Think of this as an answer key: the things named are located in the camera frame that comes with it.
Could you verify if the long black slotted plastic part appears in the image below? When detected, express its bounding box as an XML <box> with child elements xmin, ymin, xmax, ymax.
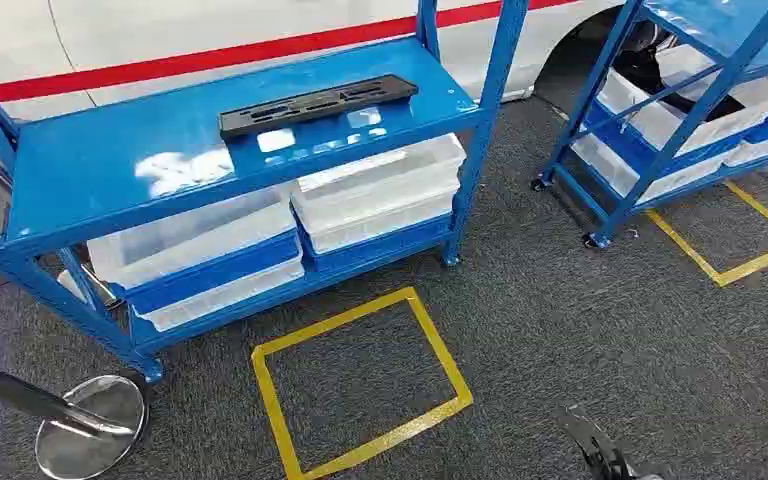
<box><xmin>216</xmin><ymin>74</ymin><xmax>420</xmax><ymax>141</ymax></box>

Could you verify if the white car with red stripe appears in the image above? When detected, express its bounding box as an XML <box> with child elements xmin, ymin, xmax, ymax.
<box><xmin>0</xmin><ymin>0</ymin><xmax>627</xmax><ymax>126</ymax></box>

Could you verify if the blue metal shelf cart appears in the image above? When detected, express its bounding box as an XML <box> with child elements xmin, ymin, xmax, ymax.
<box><xmin>0</xmin><ymin>0</ymin><xmax>531</xmax><ymax>386</ymax></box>
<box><xmin>530</xmin><ymin>0</ymin><xmax>768</xmax><ymax>252</ymax></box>

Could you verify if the chrome stanchion with round base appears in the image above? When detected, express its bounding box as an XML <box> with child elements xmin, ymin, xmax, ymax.
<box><xmin>0</xmin><ymin>352</ymin><xmax>151</xmax><ymax>480</ymax></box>

